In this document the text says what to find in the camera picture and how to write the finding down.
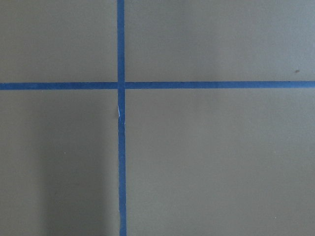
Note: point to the brown paper table cover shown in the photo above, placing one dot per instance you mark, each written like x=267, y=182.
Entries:
x=199, y=162

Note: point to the horizontal blue tape strip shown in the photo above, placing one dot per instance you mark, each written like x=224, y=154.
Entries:
x=158, y=85

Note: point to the vertical blue tape strip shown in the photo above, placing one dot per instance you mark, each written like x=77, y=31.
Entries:
x=121, y=159

